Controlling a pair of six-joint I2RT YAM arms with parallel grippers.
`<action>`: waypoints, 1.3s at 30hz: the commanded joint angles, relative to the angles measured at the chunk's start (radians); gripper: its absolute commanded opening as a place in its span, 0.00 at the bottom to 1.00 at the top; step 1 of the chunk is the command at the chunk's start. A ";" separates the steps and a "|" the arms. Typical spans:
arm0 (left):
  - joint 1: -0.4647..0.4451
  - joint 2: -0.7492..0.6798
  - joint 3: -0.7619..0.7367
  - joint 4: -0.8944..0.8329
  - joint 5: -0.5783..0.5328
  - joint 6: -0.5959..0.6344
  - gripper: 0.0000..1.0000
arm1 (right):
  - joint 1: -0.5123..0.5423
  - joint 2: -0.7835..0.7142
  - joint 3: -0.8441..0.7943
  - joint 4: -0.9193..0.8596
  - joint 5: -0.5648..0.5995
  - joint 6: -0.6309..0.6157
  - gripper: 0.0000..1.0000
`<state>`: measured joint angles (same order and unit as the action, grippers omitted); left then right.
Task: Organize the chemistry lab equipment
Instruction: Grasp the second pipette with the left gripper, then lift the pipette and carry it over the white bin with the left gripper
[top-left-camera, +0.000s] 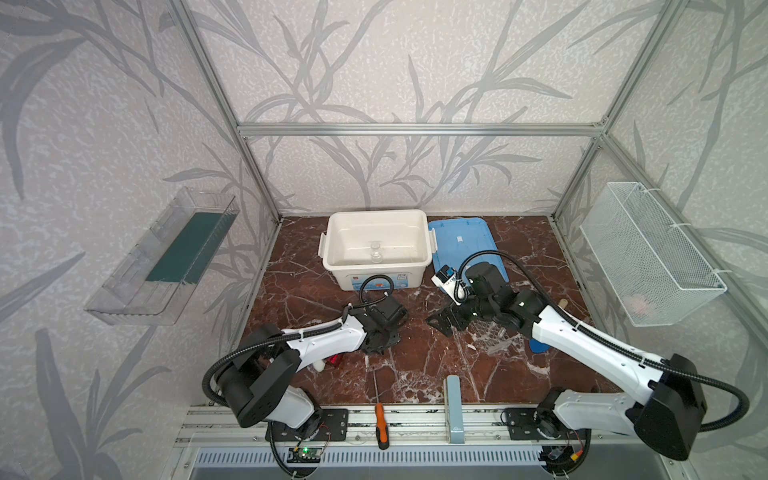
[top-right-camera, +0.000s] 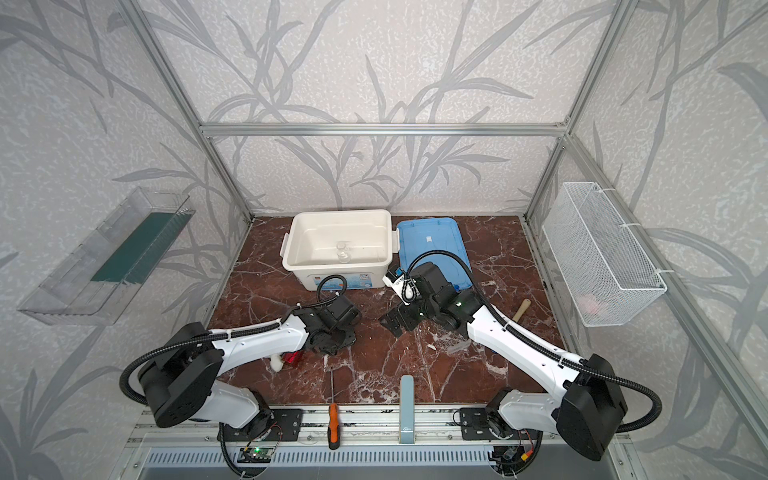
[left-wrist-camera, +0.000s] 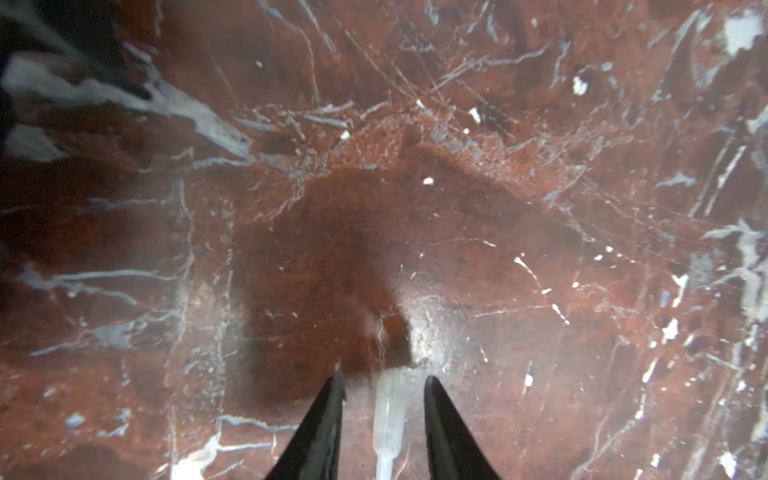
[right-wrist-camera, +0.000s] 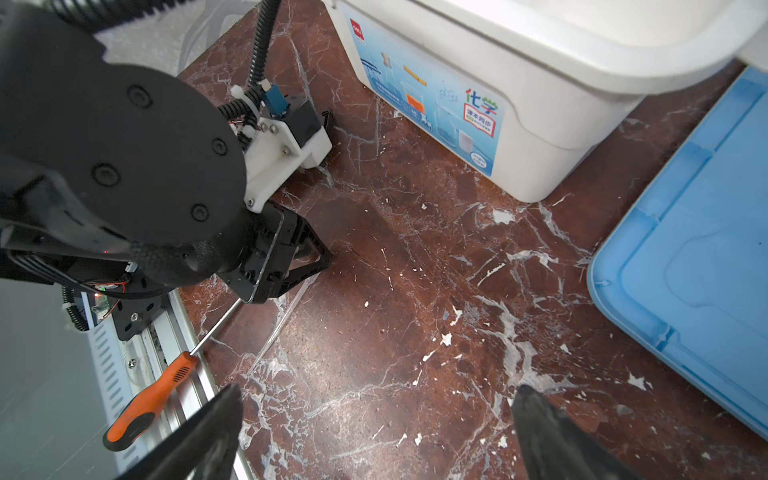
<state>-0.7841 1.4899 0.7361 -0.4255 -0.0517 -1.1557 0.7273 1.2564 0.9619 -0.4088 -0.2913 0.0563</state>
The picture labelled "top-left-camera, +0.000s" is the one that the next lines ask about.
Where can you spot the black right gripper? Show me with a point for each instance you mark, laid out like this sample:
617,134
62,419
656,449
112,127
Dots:
459,315

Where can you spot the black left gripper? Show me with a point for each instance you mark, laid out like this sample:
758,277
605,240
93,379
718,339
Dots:
387,322

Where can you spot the clear glass flask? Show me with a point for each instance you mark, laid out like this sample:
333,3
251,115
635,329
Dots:
376,254

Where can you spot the blue plastic bin lid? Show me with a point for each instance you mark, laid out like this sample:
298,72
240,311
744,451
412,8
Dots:
458,238

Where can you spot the white plastic storage bin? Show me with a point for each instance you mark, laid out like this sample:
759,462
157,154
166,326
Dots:
406,241

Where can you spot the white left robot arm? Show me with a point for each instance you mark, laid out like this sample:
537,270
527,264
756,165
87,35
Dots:
255,381

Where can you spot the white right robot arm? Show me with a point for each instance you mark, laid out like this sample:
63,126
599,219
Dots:
664,402

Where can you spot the clear test tube rack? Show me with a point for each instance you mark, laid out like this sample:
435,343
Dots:
494,340

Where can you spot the red black clamp tool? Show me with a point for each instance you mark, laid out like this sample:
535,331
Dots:
335,360

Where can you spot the light blue rectangular block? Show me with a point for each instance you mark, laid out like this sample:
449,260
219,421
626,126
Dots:
453,406

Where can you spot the green circuit board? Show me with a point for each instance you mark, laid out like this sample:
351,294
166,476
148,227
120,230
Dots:
305,455

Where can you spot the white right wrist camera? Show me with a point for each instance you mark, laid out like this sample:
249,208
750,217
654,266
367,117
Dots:
444,279

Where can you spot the orange handled screwdriver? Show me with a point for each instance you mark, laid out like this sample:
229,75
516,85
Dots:
382,430

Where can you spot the white wire mesh basket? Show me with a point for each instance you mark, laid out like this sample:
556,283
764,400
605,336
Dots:
659,276

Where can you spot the clear wall shelf green mat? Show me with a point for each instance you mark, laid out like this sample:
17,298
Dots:
153,284

